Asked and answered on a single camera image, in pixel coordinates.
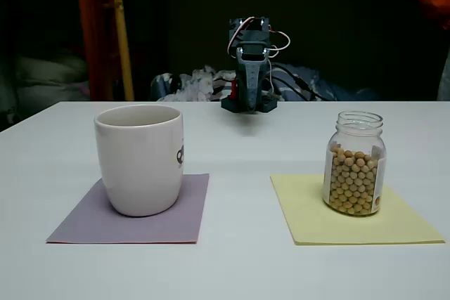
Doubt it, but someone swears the black cable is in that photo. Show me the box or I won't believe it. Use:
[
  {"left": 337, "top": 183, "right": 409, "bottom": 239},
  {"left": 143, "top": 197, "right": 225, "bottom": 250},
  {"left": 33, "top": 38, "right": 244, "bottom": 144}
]
[
  {"left": 271, "top": 74, "right": 312, "bottom": 100},
  {"left": 274, "top": 63, "right": 317, "bottom": 100}
]

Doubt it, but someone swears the grey pillow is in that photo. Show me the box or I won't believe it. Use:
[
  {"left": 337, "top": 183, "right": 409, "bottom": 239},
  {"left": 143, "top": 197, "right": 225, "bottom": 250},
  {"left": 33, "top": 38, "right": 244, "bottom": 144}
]
[{"left": 13, "top": 54, "right": 91, "bottom": 111}]

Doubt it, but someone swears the red-brown wooden post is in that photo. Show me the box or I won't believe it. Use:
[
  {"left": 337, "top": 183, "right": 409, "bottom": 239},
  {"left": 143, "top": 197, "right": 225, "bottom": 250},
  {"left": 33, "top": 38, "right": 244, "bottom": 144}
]
[{"left": 72, "top": 0, "right": 117, "bottom": 101}]

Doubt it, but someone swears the yellow bamboo pole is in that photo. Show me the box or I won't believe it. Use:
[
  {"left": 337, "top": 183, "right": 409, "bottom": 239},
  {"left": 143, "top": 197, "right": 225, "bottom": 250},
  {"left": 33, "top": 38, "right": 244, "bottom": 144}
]
[{"left": 108, "top": 0, "right": 136, "bottom": 101}]

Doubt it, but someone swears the patterned bed blanket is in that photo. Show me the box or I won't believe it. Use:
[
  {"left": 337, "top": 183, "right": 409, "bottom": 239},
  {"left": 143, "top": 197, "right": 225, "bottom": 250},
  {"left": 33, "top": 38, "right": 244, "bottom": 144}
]
[{"left": 150, "top": 63, "right": 383, "bottom": 102}]

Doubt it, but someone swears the yellow paper square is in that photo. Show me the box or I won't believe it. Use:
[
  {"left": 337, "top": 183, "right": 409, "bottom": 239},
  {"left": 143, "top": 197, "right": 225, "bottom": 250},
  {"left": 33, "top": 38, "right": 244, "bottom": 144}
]
[{"left": 269, "top": 173, "right": 446, "bottom": 247}]

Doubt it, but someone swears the white ceramic mug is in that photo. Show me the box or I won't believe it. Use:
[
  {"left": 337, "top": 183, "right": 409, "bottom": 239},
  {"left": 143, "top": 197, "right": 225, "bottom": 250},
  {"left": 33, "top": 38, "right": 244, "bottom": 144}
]
[{"left": 93, "top": 104, "right": 185, "bottom": 218}]

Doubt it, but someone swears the purple paper square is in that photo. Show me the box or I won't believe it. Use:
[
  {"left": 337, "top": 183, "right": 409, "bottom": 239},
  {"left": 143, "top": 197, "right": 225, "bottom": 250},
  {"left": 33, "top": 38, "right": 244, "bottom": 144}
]
[{"left": 45, "top": 173, "right": 211, "bottom": 245}]

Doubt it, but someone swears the red and white servo cable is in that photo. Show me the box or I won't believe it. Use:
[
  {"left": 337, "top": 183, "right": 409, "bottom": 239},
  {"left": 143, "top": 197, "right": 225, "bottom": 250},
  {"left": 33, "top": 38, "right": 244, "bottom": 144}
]
[{"left": 226, "top": 15, "right": 292, "bottom": 96}]

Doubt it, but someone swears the glass jar of soybeans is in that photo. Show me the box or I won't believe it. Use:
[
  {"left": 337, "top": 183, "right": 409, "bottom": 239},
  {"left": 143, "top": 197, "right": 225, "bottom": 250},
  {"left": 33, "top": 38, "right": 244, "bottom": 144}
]
[{"left": 323, "top": 110, "right": 387, "bottom": 218}]

